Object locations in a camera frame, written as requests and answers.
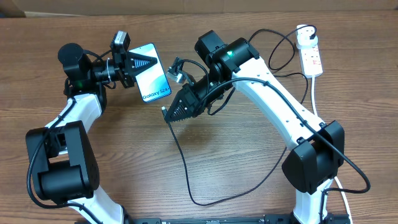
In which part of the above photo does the blue Galaxy smartphone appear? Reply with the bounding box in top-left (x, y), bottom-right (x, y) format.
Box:
top-left (129, 43), bottom-right (172, 103)

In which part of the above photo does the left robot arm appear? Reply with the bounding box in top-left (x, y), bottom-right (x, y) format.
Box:
top-left (25, 40), bottom-right (164, 223)

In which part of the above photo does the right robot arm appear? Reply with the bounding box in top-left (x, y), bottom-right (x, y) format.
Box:
top-left (162, 31), bottom-right (352, 223)

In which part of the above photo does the white charger plug adapter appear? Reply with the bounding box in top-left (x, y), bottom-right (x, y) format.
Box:
top-left (296, 27), bottom-right (318, 49)

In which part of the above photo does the white power strip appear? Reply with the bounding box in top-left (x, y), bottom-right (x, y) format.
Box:
top-left (295, 24), bottom-right (323, 78)

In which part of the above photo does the white power strip cord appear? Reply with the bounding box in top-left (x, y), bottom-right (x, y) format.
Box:
top-left (310, 77), bottom-right (354, 224)

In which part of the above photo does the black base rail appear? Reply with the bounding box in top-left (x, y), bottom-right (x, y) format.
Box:
top-left (124, 213), bottom-right (351, 224)

